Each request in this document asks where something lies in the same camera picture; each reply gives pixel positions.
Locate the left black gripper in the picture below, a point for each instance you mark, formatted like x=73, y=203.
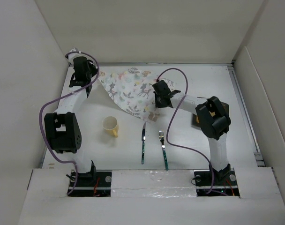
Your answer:
x=94, y=70

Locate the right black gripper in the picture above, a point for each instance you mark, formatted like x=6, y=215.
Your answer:
x=159, y=104

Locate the floral animal print cloth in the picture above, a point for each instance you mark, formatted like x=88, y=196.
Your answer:
x=131, y=90

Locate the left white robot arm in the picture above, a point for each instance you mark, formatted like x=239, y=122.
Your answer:
x=60, y=129

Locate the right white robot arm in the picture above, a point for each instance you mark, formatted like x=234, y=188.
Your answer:
x=213, y=120

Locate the yellow mug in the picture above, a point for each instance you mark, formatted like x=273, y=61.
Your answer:
x=111, y=126

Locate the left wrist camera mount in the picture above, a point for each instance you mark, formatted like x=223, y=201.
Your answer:
x=74, y=50

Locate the fork with teal handle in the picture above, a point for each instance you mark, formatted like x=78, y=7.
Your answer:
x=162, y=140

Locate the knife with teal handle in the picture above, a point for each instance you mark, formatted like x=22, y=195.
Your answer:
x=143, y=142

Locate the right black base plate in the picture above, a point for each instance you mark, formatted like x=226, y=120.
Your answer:
x=227, y=186

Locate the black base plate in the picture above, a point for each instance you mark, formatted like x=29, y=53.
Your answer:
x=87, y=186
x=227, y=186

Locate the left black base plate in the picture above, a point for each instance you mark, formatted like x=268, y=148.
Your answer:
x=87, y=186

